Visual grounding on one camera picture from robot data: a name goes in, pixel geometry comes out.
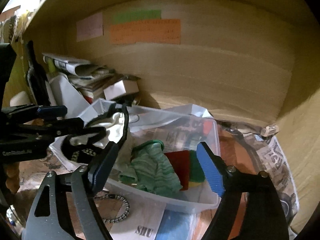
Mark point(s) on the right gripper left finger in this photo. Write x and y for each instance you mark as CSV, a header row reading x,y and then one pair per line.
x,y
49,216

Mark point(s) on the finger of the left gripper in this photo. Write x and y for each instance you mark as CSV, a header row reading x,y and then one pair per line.
x,y
31,112
59,128

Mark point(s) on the black trimmed white cloth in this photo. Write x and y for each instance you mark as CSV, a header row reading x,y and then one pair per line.
x,y
115,121

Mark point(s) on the yellow green sponge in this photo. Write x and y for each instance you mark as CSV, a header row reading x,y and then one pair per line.
x,y
196,172

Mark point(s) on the green striped cloth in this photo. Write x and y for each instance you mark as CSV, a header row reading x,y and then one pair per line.
x,y
151,171

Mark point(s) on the red felt pouch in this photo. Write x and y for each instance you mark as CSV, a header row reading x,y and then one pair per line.
x,y
180,163

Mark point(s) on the beige thermos jug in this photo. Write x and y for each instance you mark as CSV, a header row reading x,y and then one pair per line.
x,y
19,99

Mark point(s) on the white plastic sheet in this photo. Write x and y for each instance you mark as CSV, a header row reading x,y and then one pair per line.
x,y
66,95

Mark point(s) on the dark wine bottle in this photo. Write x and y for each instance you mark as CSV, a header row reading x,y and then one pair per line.
x,y
36,78

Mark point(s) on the rolled newspaper stack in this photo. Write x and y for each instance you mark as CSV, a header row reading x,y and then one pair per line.
x,y
87,78

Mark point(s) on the small white cardboard box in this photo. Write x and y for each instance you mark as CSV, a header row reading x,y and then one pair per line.
x,y
121,88

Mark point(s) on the vintage newspaper print mat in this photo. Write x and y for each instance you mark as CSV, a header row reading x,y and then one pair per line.
x,y
240,145

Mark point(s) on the clear plastic storage box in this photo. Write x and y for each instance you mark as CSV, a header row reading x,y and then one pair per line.
x,y
180,129

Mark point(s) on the pink sticky note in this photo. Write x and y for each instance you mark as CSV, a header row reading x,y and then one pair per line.
x,y
90,27

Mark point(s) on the green sticky note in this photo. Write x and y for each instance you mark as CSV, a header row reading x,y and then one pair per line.
x,y
138,15

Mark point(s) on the orange sticky note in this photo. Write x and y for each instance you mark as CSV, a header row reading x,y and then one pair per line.
x,y
167,31

